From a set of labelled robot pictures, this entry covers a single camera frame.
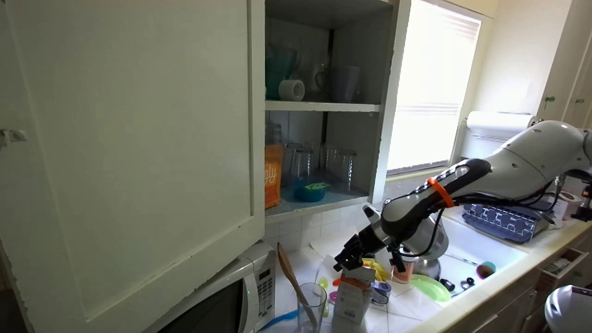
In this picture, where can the white round object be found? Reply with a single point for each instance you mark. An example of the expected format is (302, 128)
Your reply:
(570, 312)

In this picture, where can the small multicoloured ball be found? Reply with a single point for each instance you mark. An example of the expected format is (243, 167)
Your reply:
(485, 269)

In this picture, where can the yellow rubber gloves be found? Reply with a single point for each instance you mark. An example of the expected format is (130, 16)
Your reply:
(376, 271)

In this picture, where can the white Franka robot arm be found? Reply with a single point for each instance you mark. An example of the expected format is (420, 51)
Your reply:
(529, 160)

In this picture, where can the teal tumbler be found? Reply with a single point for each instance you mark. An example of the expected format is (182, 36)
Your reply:
(278, 65)

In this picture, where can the small jar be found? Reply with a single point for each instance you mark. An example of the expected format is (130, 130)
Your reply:
(381, 293)

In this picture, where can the dark cup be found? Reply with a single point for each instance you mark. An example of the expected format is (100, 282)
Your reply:
(344, 84)

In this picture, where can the dark jar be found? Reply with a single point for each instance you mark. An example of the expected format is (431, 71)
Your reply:
(274, 134)

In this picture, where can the soap bottle with black pump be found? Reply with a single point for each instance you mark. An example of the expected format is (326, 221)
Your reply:
(402, 276)

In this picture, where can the clear glass holding utensils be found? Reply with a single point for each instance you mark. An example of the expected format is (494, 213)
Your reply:
(311, 315)

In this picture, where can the teal blue bowl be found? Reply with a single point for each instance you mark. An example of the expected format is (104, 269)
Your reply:
(309, 191)

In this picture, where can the closed white cabinet door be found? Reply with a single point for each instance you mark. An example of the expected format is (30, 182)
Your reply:
(122, 154)

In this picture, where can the clear glass vessel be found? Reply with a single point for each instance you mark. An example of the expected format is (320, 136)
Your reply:
(318, 80)

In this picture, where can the green plate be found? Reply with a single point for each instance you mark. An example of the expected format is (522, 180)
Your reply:
(431, 289)

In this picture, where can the cream tall cabinet doors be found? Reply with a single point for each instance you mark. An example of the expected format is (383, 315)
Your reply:
(566, 62)

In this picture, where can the bright window over sink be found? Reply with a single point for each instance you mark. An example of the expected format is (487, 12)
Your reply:
(431, 93)

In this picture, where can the blue utensil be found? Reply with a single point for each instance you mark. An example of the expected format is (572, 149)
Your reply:
(280, 321)

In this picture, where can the small black sink item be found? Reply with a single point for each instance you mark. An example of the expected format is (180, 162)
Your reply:
(457, 284)

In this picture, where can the metal pot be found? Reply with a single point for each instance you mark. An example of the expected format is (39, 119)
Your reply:
(433, 254)

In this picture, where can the clear drinking glass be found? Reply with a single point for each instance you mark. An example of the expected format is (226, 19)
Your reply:
(330, 164)
(346, 171)
(304, 164)

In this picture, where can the white microwave oven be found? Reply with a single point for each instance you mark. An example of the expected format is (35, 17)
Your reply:
(246, 297)

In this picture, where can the blue patterned dish mat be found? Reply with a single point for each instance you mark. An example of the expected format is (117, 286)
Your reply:
(500, 223)

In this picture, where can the open white cabinet door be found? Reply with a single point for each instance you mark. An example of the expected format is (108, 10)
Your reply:
(394, 75)

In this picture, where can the wooden spoon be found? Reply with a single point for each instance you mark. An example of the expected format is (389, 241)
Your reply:
(287, 269)

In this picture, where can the white tape roll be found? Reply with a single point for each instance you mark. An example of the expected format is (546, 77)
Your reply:
(291, 90)

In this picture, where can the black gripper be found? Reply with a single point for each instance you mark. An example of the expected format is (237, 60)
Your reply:
(372, 241)

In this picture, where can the orange packet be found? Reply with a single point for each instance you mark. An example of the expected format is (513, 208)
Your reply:
(274, 178)

